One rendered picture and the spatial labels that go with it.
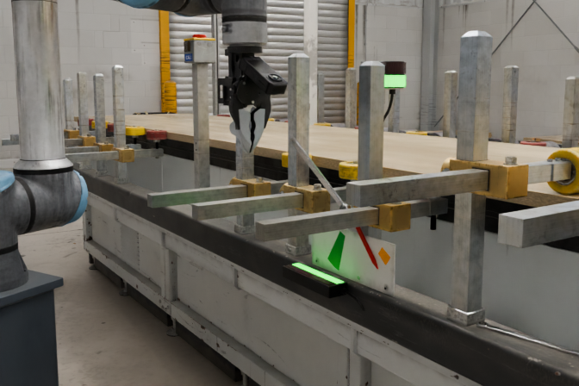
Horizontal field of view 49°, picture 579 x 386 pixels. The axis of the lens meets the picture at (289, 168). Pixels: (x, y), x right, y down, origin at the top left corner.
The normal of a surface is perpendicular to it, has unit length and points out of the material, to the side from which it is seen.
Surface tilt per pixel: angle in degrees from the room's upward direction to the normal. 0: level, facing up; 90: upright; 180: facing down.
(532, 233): 90
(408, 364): 90
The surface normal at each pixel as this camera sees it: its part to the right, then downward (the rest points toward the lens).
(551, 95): -0.87, 0.07
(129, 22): 0.49, 0.11
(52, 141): 0.70, 0.09
